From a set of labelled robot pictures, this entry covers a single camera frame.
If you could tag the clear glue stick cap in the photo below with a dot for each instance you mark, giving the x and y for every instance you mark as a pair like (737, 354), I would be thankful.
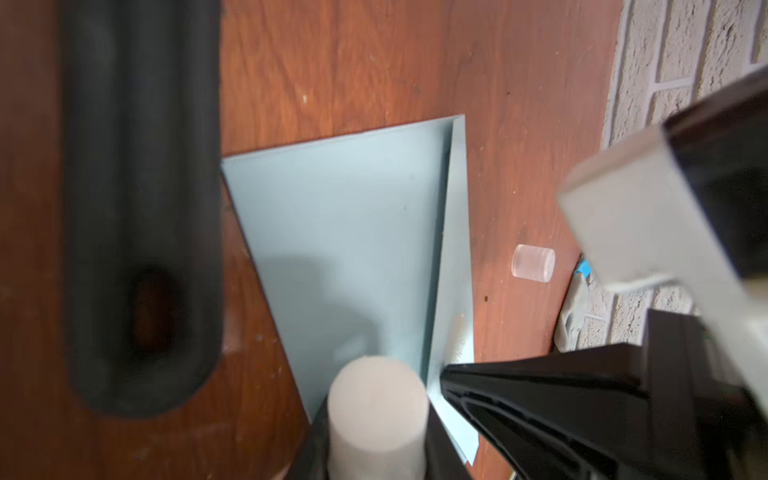
(533, 263)

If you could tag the grey blue work glove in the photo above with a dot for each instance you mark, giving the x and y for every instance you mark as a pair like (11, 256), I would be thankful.
(574, 308)

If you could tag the white glue stick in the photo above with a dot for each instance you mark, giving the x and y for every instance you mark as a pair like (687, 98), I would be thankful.
(378, 415)

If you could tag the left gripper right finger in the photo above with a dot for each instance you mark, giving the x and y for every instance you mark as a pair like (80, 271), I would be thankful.
(443, 461)

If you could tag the red black pipe wrench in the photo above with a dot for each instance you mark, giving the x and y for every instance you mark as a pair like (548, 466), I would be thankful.
(141, 147)

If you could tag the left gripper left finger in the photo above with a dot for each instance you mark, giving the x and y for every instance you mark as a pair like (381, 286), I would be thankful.
(311, 460)

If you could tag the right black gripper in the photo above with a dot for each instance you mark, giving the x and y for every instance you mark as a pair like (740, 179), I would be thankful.
(585, 414)

